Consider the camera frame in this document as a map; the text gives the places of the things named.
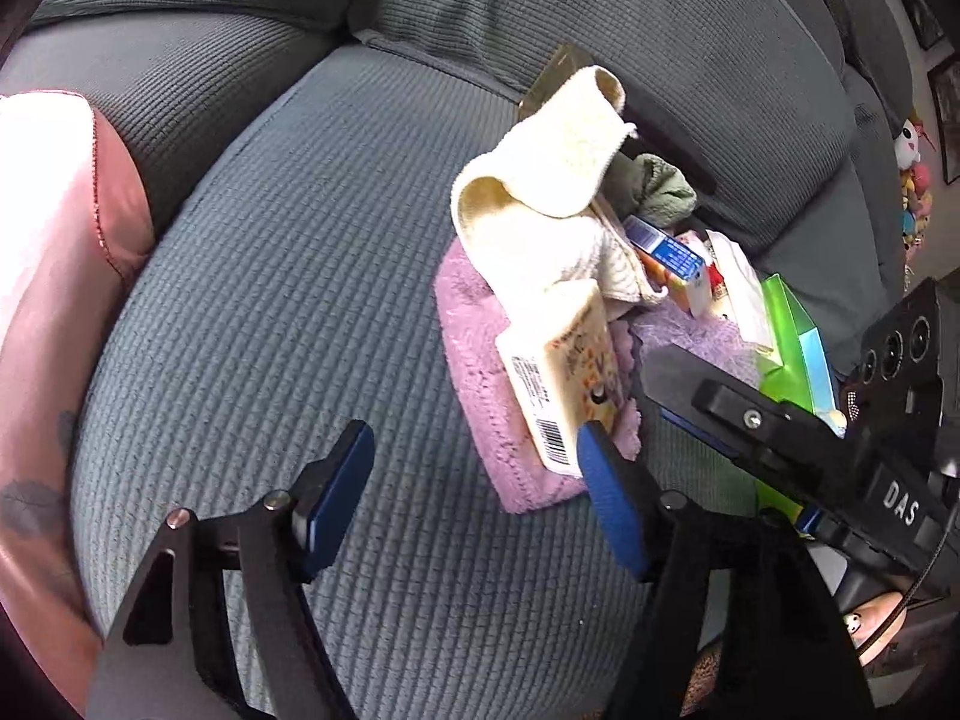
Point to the purple towel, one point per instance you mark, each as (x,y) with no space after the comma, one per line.
(472,360)

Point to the grey-blue fabric sofa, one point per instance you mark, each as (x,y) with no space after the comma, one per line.
(300,240)

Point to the cream tissue packet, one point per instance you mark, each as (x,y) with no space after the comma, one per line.
(555,367)

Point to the green cloth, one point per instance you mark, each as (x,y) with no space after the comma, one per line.
(660,191)

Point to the red and white packet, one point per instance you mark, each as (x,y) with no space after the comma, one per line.
(716,281)

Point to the orange and blue packet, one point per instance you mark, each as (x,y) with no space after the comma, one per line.
(667,251)

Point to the person's right hand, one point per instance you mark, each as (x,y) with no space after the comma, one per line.
(877,622)

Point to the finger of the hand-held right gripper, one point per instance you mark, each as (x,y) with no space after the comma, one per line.
(675,375)
(787,431)

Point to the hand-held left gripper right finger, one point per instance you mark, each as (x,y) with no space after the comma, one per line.
(611,499)

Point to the green box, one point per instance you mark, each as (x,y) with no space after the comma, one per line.
(787,330)

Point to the wall picture frame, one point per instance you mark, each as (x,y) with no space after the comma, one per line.
(946,120)
(926,15)

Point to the cream towel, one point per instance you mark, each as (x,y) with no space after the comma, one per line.
(555,157)

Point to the white plush toy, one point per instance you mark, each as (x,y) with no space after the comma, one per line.
(909,141)

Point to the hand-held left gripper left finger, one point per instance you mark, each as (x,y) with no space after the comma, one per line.
(341,484)

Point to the dark grey pillow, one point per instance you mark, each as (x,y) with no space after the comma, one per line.
(847,15)

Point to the pile of colourful plush toys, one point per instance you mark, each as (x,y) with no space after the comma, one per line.
(916,210)

